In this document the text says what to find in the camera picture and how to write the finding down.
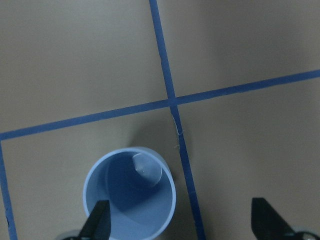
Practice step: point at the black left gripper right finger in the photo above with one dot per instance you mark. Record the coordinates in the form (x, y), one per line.
(266, 222)

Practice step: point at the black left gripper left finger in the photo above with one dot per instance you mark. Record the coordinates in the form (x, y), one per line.
(98, 224)

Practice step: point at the blue cup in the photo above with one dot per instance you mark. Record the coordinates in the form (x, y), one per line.
(140, 189)

